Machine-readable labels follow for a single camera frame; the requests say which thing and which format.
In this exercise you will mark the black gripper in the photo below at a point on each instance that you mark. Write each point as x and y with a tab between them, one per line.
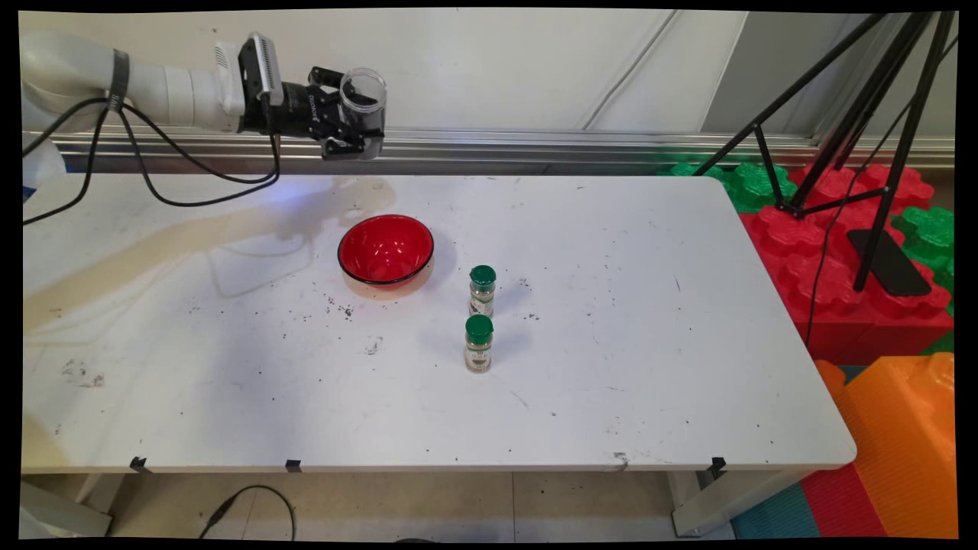
294	111

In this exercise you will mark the clear jar of black seeds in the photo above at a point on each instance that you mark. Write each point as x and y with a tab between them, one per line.
367	114

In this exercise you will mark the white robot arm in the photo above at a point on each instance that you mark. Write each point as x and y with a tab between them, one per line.
176	92

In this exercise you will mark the red bowl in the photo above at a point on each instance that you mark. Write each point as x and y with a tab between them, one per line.
386	248

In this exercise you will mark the green-lidded spice jar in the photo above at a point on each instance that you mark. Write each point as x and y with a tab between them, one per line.
479	344
482	290

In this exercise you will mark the green giant building block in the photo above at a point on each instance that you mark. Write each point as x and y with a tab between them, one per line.
752	187
928	233

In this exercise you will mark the black tripod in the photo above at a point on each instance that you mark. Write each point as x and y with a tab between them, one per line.
791	93

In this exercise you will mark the white table leg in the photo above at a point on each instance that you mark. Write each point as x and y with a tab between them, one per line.
61	512
710	504

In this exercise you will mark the red giant building block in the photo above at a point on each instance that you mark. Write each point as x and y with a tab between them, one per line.
848	321

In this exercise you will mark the black flat plate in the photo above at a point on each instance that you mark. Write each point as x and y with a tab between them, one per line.
890	267

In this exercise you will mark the teal floor mat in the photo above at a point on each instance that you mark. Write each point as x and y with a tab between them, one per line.
775	516

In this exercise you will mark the red floor mat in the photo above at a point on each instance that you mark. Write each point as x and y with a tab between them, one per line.
840	504

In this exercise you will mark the orange giant building block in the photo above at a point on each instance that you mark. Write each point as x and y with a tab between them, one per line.
901	435

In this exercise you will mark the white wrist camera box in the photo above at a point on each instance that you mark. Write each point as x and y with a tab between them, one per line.
267	65

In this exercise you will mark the aluminium wall rail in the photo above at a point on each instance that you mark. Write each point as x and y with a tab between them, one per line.
458	141

